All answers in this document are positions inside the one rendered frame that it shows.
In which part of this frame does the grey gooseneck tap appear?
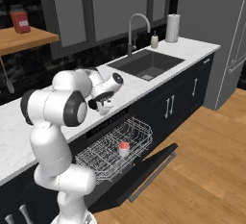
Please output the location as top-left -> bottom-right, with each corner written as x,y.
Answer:
127,12 -> 152,60

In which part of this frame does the grey dishwasher door handle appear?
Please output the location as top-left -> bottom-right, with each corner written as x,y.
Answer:
127,151 -> 178,203

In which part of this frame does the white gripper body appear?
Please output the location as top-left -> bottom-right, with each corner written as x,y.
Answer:
96,99 -> 115,116

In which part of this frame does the silver cupboard handle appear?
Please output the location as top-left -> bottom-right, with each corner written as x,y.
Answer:
169,94 -> 176,117
18,203 -> 32,224
191,77 -> 199,98
163,95 -> 170,119
4,213 -> 15,224

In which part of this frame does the beige soap dispenser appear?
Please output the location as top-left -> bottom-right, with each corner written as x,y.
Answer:
150,30 -> 160,50

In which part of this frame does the grey hanging utensil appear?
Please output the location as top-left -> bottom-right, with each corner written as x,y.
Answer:
0,57 -> 15,94

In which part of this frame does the grey framed window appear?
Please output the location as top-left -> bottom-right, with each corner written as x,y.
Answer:
36,0 -> 174,61

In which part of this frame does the grey fridge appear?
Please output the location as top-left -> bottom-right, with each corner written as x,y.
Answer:
177,0 -> 246,112

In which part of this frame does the white paper towel roll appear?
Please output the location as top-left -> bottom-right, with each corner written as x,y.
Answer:
164,12 -> 182,44

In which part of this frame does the dark navy cupboard door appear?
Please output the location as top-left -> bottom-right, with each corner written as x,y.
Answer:
186,62 -> 208,113
132,85 -> 171,159
166,73 -> 190,130

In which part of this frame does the red jar with dark lid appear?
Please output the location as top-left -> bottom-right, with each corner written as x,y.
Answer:
9,4 -> 32,35

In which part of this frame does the wooden wall shelf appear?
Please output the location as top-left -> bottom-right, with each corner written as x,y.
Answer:
0,26 -> 61,57

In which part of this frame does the dark grey sink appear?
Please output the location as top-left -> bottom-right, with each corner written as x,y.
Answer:
107,48 -> 186,83

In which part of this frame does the white wire dishwasher rack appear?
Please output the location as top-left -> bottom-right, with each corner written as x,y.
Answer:
74,115 -> 155,185

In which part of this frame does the white and red cup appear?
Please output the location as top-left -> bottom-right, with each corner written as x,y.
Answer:
118,140 -> 131,159

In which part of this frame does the black dishwasher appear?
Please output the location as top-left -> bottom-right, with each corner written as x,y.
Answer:
68,105 -> 135,159

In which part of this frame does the black dishwasher door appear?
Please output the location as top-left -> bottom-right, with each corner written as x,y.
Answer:
87,142 -> 179,214

